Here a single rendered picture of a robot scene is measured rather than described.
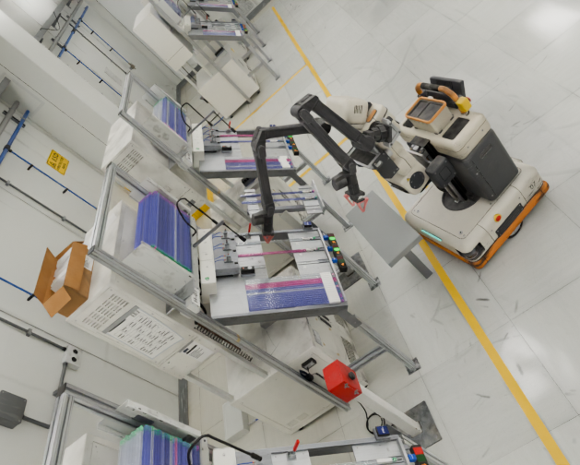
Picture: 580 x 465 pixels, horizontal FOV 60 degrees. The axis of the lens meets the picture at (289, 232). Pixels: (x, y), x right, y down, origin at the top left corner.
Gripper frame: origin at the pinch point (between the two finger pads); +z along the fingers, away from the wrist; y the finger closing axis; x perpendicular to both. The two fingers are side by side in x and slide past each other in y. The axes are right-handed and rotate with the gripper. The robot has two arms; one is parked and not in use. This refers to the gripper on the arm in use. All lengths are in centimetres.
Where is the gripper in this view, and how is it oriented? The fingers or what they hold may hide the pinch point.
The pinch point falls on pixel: (267, 241)
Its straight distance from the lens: 307.8
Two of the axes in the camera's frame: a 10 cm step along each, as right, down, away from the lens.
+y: 1.8, 5.8, -7.9
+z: -0.6, 8.1, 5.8
